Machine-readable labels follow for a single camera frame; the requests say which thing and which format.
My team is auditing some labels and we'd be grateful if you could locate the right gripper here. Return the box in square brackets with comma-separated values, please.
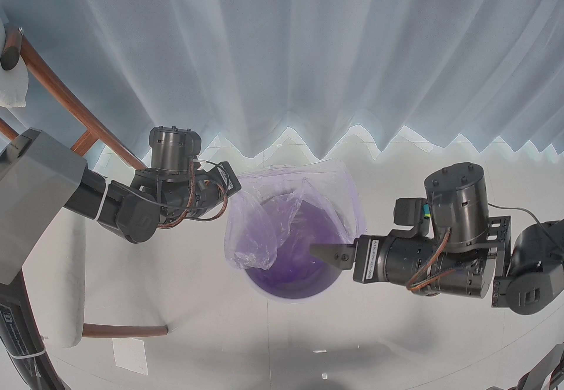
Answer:
[310, 234, 438, 288]

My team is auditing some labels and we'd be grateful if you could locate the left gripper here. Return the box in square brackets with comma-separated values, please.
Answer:
[194, 161, 243, 213]

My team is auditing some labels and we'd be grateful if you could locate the purple plastic bag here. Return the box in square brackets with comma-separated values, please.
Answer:
[224, 159, 369, 302]

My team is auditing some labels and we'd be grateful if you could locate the white trash bin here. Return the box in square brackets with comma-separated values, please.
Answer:
[240, 190, 354, 303]

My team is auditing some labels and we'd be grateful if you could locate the white curtain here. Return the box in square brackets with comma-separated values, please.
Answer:
[0, 0, 564, 161]

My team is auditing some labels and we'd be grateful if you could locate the white cushioned wooden chair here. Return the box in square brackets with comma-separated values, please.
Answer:
[0, 20, 169, 350]

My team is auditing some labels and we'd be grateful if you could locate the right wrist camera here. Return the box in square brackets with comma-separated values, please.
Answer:
[393, 197, 431, 240]

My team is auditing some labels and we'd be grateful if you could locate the black cable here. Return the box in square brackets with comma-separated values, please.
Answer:
[488, 202, 558, 258]

